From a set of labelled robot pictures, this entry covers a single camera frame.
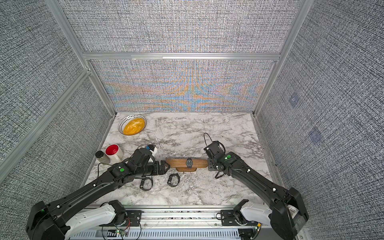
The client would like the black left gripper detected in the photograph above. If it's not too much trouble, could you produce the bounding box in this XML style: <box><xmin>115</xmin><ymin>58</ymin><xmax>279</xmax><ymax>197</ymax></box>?
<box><xmin>136</xmin><ymin>159</ymin><xmax>172</xmax><ymax>178</ymax></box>

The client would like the wooden watch stand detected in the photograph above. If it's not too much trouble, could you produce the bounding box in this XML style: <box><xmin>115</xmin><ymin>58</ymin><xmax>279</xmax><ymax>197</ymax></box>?
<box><xmin>166</xmin><ymin>158</ymin><xmax>208</xmax><ymax>172</ymax></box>

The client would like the black chunky watch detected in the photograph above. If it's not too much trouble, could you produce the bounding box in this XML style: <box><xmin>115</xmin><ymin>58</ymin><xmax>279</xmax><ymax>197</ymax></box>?
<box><xmin>167</xmin><ymin>173</ymin><xmax>180</xmax><ymax>188</ymax></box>
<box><xmin>140</xmin><ymin>177</ymin><xmax>153</xmax><ymax>192</ymax></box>

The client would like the black slim watch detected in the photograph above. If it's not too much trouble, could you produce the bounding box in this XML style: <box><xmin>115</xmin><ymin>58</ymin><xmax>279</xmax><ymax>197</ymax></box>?
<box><xmin>186</xmin><ymin>158</ymin><xmax>194</xmax><ymax>169</ymax></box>
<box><xmin>215</xmin><ymin>171</ymin><xmax>225</xmax><ymax>179</ymax></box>

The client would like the right white arm base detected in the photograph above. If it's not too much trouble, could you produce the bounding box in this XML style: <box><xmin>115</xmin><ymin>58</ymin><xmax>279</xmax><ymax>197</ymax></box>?
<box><xmin>234</xmin><ymin>199</ymin><xmax>272</xmax><ymax>226</ymax></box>

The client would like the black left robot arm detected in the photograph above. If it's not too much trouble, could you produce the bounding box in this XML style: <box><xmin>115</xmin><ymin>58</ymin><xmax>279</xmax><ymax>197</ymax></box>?
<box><xmin>26</xmin><ymin>145</ymin><xmax>170</xmax><ymax>240</ymax></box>

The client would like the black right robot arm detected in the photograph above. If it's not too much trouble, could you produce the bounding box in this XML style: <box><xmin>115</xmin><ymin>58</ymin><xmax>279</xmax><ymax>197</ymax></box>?
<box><xmin>204</xmin><ymin>141</ymin><xmax>309</xmax><ymax>240</ymax></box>

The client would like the left white arm base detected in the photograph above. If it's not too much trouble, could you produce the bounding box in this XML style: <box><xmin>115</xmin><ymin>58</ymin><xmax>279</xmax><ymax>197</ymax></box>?
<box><xmin>65</xmin><ymin>200</ymin><xmax>127</xmax><ymax>240</ymax></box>

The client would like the orange food in bowl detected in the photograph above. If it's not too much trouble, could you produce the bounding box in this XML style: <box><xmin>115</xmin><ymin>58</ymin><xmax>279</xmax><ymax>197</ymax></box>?
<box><xmin>123</xmin><ymin>118</ymin><xmax>146</xmax><ymax>136</ymax></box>

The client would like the white patterned bowl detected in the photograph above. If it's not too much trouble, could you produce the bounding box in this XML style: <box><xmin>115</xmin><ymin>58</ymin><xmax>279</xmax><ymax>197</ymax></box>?
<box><xmin>118</xmin><ymin>114</ymin><xmax>147</xmax><ymax>136</ymax></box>

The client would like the white mug red inside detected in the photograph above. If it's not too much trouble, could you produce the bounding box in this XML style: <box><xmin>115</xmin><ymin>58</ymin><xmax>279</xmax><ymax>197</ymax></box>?
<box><xmin>105</xmin><ymin>144</ymin><xmax>124</xmax><ymax>162</ymax></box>

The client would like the small jar black lid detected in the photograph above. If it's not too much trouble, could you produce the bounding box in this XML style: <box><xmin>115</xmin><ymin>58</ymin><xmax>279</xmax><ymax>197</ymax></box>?
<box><xmin>95</xmin><ymin>151</ymin><xmax>111</xmax><ymax>165</ymax></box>

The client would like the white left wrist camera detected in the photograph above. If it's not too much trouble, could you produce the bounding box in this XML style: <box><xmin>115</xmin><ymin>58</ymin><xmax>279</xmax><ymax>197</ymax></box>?
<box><xmin>146</xmin><ymin>145</ymin><xmax>158</xmax><ymax>156</ymax></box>

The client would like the aluminium front rail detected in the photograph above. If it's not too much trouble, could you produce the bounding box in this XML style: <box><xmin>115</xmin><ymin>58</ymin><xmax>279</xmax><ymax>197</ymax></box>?
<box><xmin>101</xmin><ymin>208</ymin><xmax>267</xmax><ymax>228</ymax></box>

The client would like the white vented cable duct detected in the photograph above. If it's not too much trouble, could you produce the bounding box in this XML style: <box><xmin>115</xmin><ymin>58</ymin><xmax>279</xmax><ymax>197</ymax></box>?
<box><xmin>70</xmin><ymin>229</ymin><xmax>241</xmax><ymax>240</ymax></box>

